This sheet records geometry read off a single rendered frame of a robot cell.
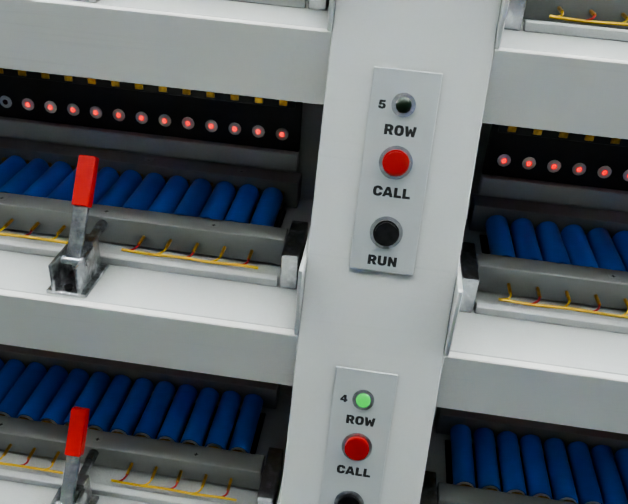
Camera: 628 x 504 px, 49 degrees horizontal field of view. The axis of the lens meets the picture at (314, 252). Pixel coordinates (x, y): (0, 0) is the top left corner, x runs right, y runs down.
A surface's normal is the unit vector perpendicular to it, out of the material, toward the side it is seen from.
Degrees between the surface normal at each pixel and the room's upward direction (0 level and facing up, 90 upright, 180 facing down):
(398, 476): 90
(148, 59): 109
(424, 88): 90
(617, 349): 19
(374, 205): 90
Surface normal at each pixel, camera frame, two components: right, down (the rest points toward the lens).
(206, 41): -0.13, 0.52
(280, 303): 0.07, -0.84
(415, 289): -0.10, 0.22
